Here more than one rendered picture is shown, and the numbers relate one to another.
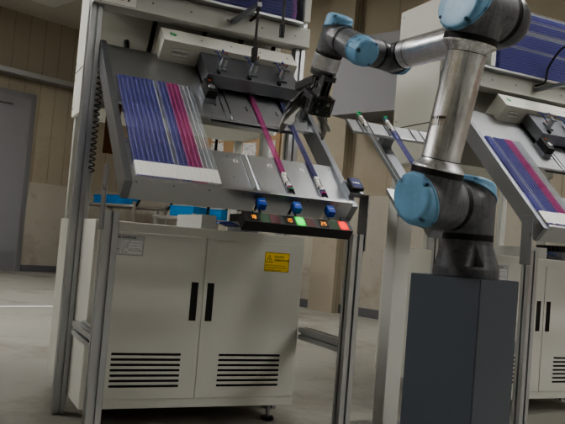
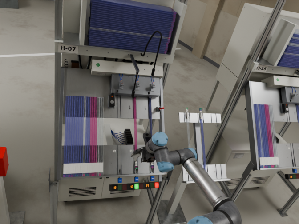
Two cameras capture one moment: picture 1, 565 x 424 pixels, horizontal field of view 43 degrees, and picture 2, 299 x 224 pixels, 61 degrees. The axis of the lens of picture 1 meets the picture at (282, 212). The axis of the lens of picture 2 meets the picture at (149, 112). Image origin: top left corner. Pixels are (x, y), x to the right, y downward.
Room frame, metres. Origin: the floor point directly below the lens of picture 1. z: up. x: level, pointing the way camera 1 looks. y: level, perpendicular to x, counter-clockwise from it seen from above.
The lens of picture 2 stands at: (0.89, -0.09, 1.99)
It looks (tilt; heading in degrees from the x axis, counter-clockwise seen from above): 33 degrees down; 4
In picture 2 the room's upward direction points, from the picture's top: 14 degrees clockwise
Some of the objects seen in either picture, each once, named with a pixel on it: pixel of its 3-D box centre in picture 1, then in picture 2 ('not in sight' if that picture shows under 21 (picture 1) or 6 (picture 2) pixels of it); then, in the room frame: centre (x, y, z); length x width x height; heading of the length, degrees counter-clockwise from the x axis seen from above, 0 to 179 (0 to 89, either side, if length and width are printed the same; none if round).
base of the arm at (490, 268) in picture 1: (467, 255); not in sight; (1.67, -0.44, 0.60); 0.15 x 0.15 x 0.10
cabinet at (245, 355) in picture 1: (168, 314); (100, 152); (2.56, 0.37, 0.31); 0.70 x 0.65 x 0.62; 116
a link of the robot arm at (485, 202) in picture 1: (467, 205); not in sight; (1.67, -0.43, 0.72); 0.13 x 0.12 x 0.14; 126
